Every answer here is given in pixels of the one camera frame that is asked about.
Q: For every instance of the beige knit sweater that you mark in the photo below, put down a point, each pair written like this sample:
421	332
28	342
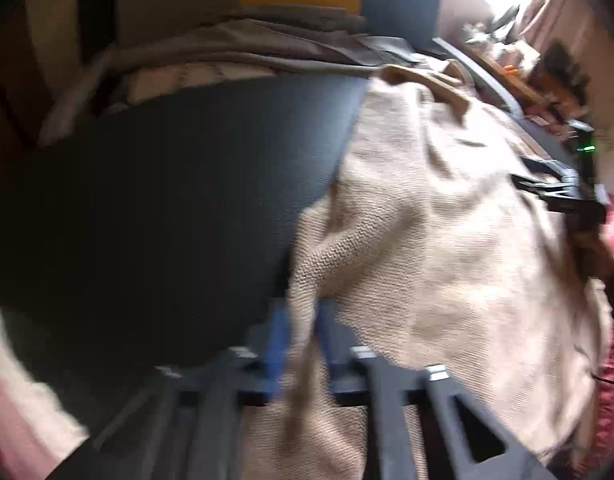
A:
437	235

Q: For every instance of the cluttered side table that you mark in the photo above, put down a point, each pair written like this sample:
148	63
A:
517	65

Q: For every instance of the pink curtain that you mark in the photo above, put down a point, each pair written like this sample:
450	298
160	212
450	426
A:
552	0

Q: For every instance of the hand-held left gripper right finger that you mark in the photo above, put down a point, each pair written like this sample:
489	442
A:
327	340

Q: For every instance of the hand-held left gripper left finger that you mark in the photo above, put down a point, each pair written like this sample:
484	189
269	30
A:
278	355

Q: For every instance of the person's right forearm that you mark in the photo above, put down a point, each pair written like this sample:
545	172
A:
594	260

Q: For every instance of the pile of grey folded cloth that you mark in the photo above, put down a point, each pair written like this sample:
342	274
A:
237	45

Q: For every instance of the stack of pink folded clothes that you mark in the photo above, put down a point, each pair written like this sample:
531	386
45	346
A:
17	410

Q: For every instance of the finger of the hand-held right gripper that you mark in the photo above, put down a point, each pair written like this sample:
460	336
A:
542	187
547	166

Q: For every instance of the dark red cloth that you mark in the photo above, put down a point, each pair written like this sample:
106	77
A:
612	380

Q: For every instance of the black curved bar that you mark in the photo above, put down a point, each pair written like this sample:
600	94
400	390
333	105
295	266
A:
492	90

